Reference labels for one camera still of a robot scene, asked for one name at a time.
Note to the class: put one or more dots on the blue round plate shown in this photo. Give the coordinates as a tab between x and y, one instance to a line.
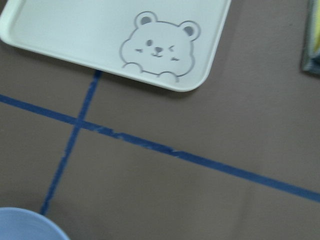
22	224

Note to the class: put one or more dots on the cream bear tray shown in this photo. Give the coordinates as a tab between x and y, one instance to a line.
165	43

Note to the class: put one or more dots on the grey folded cloth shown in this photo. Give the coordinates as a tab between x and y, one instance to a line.
310	62

